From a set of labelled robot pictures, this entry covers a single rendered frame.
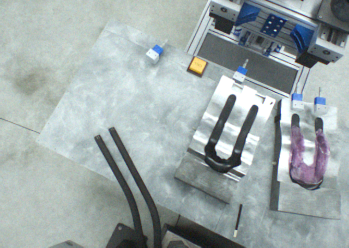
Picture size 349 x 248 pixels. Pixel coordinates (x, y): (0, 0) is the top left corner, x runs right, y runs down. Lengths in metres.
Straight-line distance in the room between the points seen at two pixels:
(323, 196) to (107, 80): 1.08
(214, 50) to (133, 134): 1.04
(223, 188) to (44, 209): 1.33
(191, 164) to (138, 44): 0.64
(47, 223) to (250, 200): 1.38
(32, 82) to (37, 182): 0.71
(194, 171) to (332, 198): 0.58
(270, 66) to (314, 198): 1.14
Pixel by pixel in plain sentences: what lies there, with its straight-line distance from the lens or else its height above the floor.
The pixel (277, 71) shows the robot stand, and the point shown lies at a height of 0.21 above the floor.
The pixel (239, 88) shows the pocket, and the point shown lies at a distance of 1.58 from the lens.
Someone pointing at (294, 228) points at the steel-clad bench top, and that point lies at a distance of 1.63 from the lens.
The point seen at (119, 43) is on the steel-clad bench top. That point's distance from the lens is 1.71.
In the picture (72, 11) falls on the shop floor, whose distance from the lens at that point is 2.81.
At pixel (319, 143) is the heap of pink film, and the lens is 1.59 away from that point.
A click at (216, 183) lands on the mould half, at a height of 0.86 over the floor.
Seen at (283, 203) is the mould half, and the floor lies 0.91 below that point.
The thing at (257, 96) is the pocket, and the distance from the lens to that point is 1.59.
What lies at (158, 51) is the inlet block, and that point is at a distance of 1.63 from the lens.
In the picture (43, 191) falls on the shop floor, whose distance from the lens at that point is 2.44.
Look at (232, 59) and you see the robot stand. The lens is 2.36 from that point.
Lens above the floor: 2.31
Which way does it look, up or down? 75 degrees down
